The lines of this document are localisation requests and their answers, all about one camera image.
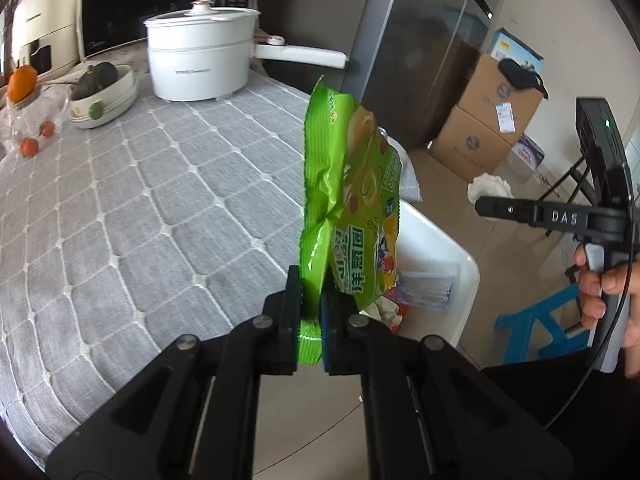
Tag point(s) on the green onion rings snack bag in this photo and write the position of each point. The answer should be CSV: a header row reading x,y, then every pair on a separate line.
x,y
351,209

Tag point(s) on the grey checked tablecloth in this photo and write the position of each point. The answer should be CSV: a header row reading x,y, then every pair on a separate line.
x,y
175,218

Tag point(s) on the white ceramic bowl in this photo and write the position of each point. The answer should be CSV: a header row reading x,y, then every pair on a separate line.
x,y
108,104

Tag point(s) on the dark green pumpkin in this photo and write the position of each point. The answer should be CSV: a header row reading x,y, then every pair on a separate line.
x,y
97,78

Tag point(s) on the lower cardboard box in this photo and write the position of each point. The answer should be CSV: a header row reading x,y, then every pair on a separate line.
x,y
469,148

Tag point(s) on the white plastic trash bin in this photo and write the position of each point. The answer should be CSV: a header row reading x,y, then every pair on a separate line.
x,y
423,247

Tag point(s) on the white tissue wad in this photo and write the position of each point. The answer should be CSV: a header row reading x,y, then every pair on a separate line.
x,y
488,185

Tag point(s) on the small tangerine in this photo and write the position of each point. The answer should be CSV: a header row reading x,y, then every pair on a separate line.
x,y
28,147
47,129

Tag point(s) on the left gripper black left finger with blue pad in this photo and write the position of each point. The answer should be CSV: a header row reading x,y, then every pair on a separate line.
x,y
196,391

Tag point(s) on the large orange fruit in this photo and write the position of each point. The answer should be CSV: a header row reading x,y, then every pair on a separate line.
x,y
22,83

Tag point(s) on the grey refrigerator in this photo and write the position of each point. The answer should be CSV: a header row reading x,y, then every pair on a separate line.
x,y
408,60

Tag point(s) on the person's right hand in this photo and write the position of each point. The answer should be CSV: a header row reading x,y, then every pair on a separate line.
x,y
591,286

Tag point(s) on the clear crushed plastic bottle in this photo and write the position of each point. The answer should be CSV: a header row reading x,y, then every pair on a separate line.
x,y
425,290

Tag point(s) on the white electric cooking pot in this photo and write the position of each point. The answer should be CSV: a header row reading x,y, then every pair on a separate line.
x,y
204,53

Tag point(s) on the white paper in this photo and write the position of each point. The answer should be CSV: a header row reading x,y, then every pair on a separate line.
x,y
387,312

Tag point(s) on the cream air fryer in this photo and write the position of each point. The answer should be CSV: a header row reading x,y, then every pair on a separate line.
x,y
44,36

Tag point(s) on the right forearm black sleeve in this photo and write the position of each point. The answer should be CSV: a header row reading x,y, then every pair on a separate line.
x,y
599,427

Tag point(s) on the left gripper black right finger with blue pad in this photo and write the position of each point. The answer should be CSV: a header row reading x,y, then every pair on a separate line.
x,y
428,412

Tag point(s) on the upper cardboard box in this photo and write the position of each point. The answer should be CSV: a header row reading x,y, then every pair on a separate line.
x,y
492,100

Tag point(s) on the cardboard box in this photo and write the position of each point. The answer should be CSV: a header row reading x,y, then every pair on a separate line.
x,y
469,148
492,100

